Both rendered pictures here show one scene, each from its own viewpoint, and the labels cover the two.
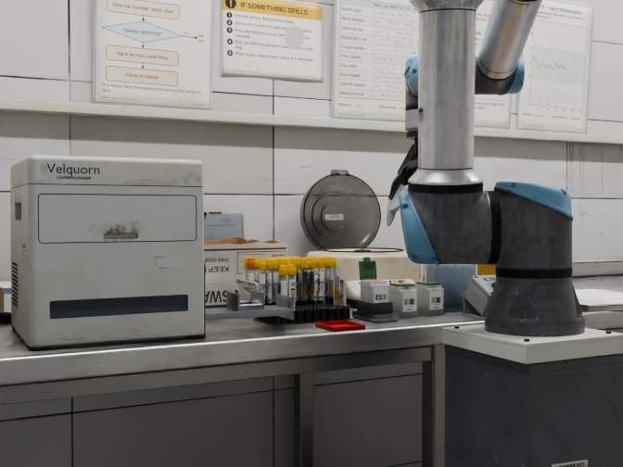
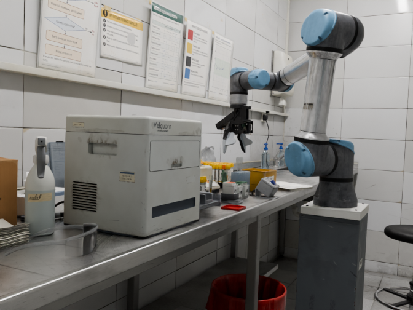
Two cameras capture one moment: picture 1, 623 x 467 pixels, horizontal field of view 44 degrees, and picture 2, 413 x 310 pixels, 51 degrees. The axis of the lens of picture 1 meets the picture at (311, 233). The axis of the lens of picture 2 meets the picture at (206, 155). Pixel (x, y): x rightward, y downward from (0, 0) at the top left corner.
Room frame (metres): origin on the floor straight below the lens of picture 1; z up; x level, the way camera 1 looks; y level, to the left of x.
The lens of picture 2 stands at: (0.25, 0.91, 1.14)
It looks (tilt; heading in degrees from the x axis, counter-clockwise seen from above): 3 degrees down; 324
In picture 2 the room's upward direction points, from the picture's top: 2 degrees clockwise
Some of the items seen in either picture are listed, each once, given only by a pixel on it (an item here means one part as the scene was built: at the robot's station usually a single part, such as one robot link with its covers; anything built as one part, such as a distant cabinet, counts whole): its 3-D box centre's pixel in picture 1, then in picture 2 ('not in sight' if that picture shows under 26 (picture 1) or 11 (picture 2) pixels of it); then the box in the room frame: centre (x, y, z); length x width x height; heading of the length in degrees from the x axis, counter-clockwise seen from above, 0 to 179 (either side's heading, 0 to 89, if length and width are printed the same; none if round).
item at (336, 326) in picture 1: (339, 325); (233, 207); (1.42, -0.05, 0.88); 0.07 x 0.07 x 0.01; 27
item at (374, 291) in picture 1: (375, 296); (230, 190); (1.53, -0.13, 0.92); 0.05 x 0.04 x 0.06; 27
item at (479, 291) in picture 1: (484, 295); (263, 187); (1.59, -0.36, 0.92); 0.13 x 0.07 x 0.08; 27
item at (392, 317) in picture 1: (375, 309); (229, 197); (1.53, -0.13, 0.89); 0.09 x 0.05 x 0.04; 27
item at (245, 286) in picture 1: (292, 296); not in sight; (1.63, 0.04, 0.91); 0.20 x 0.10 x 0.07; 117
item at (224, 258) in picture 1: (213, 272); not in sight; (1.76, 0.22, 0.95); 0.29 x 0.25 x 0.15; 27
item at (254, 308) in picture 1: (233, 306); (197, 201); (1.37, 0.14, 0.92); 0.21 x 0.07 x 0.05; 117
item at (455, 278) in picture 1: (451, 286); (240, 182); (1.69, -0.30, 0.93); 0.10 x 0.07 x 0.10; 111
